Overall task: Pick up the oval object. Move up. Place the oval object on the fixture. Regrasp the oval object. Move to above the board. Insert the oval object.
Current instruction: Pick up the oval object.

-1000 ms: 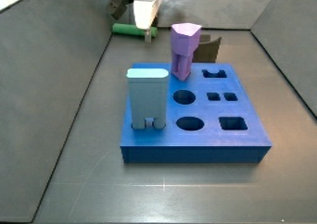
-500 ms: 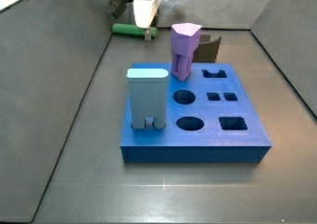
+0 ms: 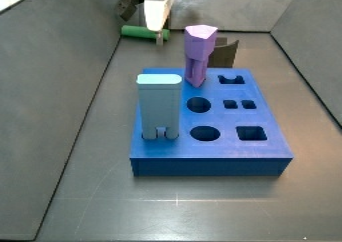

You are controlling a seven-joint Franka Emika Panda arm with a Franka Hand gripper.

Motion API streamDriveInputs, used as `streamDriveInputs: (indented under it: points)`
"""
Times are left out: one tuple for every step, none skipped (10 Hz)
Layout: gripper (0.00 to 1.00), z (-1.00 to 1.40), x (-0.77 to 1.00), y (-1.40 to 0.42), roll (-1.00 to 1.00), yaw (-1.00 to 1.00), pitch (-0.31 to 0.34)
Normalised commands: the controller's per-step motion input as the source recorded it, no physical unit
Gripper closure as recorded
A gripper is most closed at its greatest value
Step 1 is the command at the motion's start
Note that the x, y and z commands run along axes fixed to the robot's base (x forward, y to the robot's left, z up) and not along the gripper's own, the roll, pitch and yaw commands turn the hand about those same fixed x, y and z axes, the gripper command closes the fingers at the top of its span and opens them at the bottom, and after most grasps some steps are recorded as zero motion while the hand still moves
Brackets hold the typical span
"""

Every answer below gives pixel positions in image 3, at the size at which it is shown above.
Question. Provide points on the blue shape-sorting block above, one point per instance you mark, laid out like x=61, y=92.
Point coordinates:
x=229, y=133

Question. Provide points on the purple pentagon peg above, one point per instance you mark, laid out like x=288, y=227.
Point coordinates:
x=200, y=43

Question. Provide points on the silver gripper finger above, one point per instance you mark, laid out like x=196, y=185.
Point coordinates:
x=159, y=38

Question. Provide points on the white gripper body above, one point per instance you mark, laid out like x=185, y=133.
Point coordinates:
x=157, y=10

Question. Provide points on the black curved fixture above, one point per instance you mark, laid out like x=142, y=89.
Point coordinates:
x=224, y=54

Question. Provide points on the light blue oval peg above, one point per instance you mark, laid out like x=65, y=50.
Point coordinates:
x=159, y=102

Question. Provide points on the green cylinder peg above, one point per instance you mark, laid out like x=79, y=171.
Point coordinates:
x=138, y=31

